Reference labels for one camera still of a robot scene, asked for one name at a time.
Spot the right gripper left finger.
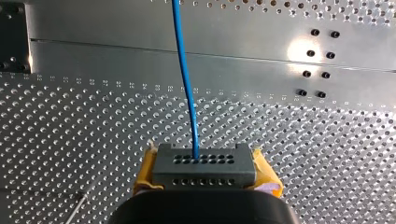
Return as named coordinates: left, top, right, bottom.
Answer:
left=133, top=139, right=165, bottom=197

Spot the metal post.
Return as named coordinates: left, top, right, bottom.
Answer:
left=64, top=182, right=98, bottom=224

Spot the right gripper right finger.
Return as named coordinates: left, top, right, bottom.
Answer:
left=247, top=147, right=285, bottom=199

